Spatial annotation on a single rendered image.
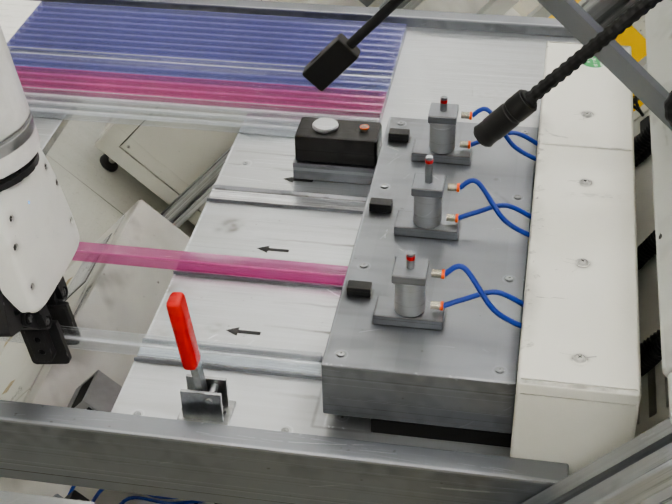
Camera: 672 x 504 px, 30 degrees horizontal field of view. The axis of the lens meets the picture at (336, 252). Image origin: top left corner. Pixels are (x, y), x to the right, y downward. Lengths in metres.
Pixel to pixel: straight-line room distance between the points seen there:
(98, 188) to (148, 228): 0.99
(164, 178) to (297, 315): 1.60
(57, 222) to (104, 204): 1.64
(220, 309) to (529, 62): 0.51
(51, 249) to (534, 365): 0.36
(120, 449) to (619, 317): 0.36
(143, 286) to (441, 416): 0.75
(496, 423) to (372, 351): 0.10
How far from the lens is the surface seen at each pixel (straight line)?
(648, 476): 0.80
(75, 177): 2.60
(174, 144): 2.53
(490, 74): 1.34
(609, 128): 1.10
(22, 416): 0.93
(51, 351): 0.99
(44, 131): 1.28
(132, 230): 1.62
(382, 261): 0.96
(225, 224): 1.11
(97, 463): 0.93
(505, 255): 0.97
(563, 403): 0.84
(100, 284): 1.53
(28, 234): 0.92
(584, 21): 0.95
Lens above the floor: 1.63
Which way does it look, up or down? 33 degrees down
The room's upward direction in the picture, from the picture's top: 51 degrees clockwise
